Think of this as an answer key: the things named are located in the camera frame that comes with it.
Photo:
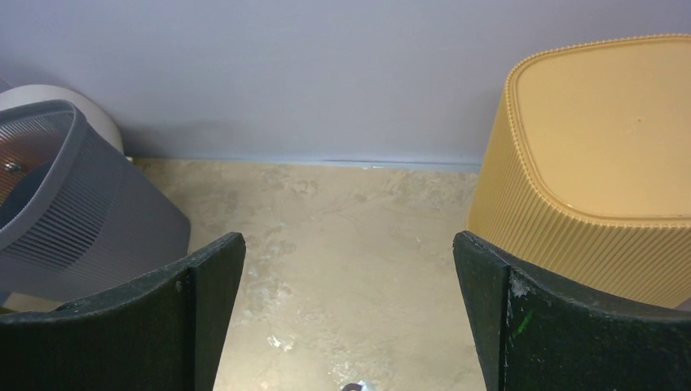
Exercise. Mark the white cylindrical bin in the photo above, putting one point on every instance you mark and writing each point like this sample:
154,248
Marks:
95,115

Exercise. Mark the grey slatted plastic basket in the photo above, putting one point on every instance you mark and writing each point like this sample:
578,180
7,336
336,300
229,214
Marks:
77,217

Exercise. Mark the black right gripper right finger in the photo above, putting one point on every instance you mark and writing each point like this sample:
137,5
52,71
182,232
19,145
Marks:
536,330

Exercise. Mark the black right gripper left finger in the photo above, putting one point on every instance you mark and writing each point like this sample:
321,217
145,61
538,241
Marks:
164,330

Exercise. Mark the yellow slatted plastic basket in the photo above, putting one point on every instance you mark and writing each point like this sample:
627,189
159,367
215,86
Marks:
587,168

